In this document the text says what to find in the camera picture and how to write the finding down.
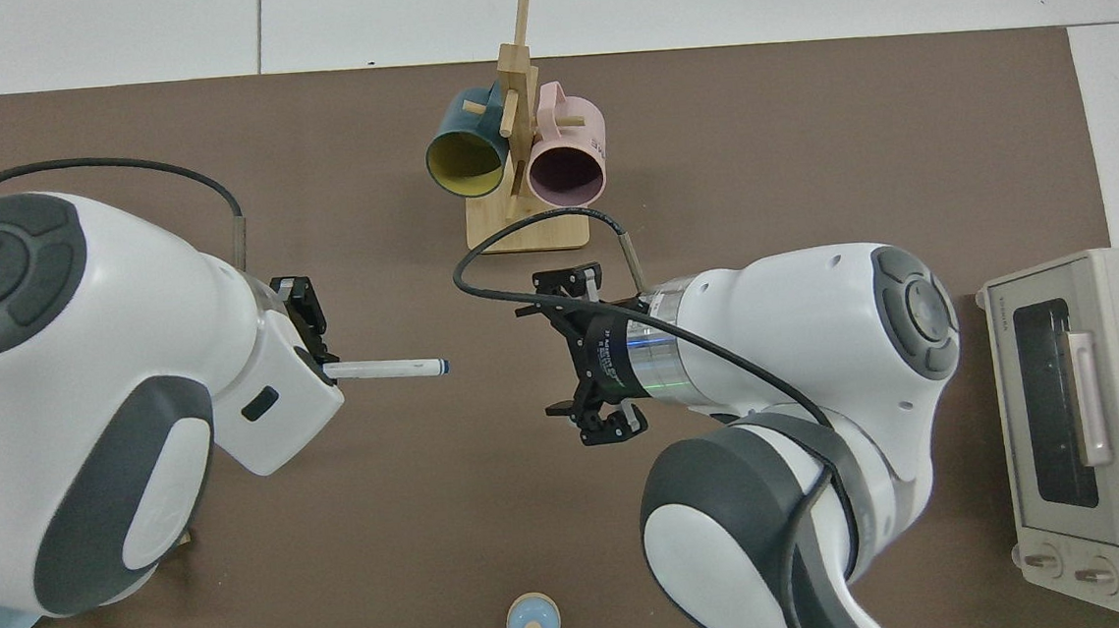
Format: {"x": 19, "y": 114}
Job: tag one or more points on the teal cup with yellow inside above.
{"x": 465, "y": 158}

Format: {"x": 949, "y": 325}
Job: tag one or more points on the wooden cup stand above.
{"x": 529, "y": 232}

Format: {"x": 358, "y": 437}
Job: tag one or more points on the white marker with blue cap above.
{"x": 386, "y": 368}

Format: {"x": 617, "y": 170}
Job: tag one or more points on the small blue round bell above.
{"x": 533, "y": 623}

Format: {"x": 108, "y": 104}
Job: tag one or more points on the wooden plate rack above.
{"x": 184, "y": 541}

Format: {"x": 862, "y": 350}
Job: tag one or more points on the brown table cloth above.
{"x": 435, "y": 510}

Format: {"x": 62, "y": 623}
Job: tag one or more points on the pink cup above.
{"x": 564, "y": 171}

